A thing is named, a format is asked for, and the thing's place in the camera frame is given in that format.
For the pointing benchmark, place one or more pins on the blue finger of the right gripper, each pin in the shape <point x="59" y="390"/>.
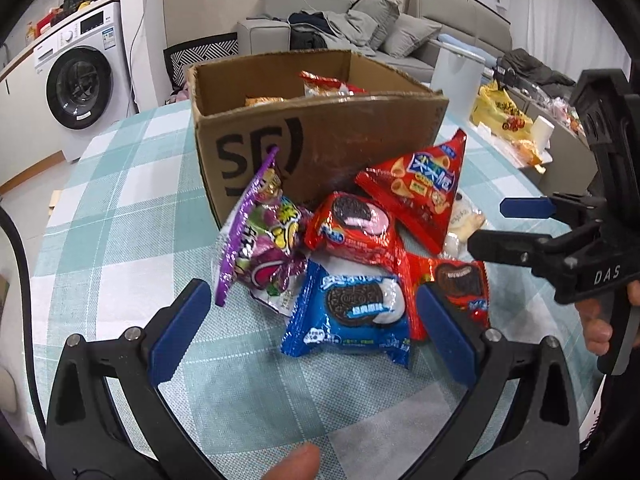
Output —
<point x="530" y="207"/>
<point x="548" y="257"/>

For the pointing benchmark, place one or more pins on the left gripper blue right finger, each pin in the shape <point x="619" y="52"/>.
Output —
<point x="450" y="339"/>

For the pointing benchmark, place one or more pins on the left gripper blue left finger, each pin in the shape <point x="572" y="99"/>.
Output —
<point x="85" y="437"/>

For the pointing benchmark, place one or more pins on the clear bread bun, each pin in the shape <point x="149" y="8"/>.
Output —
<point x="465" y="220"/>

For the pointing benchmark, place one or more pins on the red chocolate cookie pack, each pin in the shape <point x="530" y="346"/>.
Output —
<point x="465" y="284"/>

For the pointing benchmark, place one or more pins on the red triangular biscuit bag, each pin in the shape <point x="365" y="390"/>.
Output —
<point x="419" y="189"/>

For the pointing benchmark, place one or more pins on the red oreo pack pink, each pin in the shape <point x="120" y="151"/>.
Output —
<point x="350" y="234"/>

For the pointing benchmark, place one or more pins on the blue oreo pack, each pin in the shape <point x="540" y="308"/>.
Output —
<point x="349" y="313"/>

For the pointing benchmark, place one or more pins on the white fried sticks snack bag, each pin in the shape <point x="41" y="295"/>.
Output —
<point x="315" y="85"/>

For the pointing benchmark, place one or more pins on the purple candy bag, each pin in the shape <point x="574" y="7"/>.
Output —
<point x="261" y="244"/>

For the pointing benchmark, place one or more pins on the person's right hand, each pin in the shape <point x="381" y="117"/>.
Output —
<point x="598" y="333"/>

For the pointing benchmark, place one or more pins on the person's left hand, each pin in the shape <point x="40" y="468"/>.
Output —
<point x="303" y="463"/>

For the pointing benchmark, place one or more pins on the white paper cup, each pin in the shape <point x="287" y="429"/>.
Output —
<point x="541" y="132"/>

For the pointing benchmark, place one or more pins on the yellow plastic bag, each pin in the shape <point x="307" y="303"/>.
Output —
<point x="496" y="110"/>

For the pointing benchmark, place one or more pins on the grey sofa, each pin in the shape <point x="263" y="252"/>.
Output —
<point x="407" y="36"/>

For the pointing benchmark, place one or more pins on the brown SF cardboard box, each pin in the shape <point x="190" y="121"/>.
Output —
<point x="323" y="141"/>

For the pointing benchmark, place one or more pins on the teal plaid tablecloth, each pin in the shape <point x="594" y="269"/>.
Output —
<point x="241" y="400"/>

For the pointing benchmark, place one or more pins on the grey sofa cushion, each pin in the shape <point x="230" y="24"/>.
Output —
<point x="384" y="12"/>

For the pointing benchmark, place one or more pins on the pile of clothes on sofa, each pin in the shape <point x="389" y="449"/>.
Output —
<point x="352" y="30"/>

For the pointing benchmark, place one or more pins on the white washing machine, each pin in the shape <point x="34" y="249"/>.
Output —
<point x="85" y="74"/>

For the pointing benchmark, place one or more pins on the black patterned chair back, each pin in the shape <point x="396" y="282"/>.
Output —
<point x="179" y="57"/>

